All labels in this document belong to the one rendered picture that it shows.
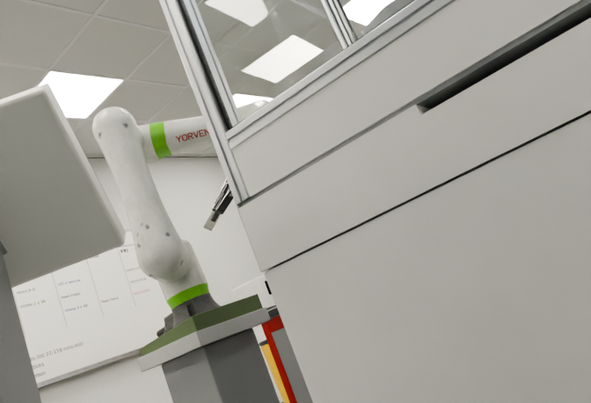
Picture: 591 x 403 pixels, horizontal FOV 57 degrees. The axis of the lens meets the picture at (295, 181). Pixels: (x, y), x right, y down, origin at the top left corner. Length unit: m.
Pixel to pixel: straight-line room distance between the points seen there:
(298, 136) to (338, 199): 0.14
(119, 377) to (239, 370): 3.36
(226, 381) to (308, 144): 0.77
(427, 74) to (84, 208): 0.63
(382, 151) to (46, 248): 0.62
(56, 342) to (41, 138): 3.79
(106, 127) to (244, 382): 0.80
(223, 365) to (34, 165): 0.80
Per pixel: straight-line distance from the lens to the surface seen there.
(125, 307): 5.06
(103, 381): 4.84
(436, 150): 0.91
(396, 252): 0.94
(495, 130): 0.89
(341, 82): 0.99
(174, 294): 1.64
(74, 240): 1.06
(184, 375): 1.62
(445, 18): 0.94
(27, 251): 1.08
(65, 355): 4.72
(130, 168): 1.58
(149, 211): 1.53
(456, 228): 0.90
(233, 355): 1.59
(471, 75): 0.93
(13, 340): 0.99
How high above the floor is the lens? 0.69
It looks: 13 degrees up
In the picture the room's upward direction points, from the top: 22 degrees counter-clockwise
